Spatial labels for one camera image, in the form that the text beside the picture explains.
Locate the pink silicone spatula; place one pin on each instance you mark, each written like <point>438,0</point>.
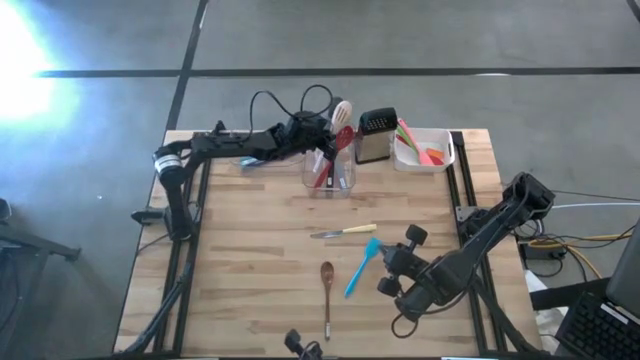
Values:
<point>415,142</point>

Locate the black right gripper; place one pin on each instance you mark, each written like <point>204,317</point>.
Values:
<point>407,262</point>

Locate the black metal stand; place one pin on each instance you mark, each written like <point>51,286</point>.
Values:
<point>45,247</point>

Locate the black plastic spoon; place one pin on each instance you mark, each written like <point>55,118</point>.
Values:
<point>331,180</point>

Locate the small orange spatula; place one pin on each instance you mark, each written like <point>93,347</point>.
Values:
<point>435,153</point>

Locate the brown wooden spoon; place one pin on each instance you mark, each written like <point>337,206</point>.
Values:
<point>327,272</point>

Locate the iridescent rainbow metal utensil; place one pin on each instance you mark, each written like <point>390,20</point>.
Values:
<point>248,161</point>

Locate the metal box grater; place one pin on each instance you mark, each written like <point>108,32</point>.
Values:
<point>375,142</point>

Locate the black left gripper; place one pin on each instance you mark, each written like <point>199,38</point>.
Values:
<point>310,132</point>

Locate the black aluminium table frame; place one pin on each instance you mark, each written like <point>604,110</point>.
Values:
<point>460,150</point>

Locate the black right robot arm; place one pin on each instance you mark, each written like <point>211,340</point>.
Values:
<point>475,255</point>

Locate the white crumpled paper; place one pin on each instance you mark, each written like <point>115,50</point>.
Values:
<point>550,320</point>

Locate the red silicone spatula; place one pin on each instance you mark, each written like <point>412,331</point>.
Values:
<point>437,161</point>

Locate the black side desk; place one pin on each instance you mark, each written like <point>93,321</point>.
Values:
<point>565,297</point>

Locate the white plastic bin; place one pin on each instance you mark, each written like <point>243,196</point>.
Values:
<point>445,137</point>

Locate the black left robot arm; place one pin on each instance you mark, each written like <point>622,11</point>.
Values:
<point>225,142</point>

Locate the dark red silicone spoon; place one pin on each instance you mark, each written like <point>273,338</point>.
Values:
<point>345,137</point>

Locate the black laptop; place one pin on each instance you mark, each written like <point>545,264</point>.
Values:
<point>600,325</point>

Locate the black power box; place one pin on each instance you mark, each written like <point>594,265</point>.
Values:
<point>535,251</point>

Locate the black base bracket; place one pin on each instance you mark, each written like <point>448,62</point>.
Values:
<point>145,216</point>

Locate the small black camera box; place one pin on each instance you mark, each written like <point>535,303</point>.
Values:
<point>300,346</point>

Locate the teal silicone spatula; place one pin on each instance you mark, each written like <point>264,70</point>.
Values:
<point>370,248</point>

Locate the tall clear plastic container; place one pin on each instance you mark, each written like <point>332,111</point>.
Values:
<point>350,175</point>

